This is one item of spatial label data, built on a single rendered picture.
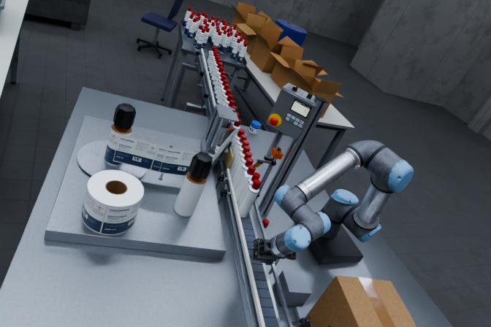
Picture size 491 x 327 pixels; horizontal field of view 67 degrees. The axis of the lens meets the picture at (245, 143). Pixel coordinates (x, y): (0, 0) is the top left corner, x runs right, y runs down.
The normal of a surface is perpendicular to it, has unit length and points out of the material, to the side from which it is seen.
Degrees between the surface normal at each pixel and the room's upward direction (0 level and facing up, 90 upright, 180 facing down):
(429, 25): 90
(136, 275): 0
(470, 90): 90
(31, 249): 0
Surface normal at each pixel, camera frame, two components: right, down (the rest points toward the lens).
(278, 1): 0.34, 0.59
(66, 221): 0.36, -0.80
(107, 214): 0.09, 0.54
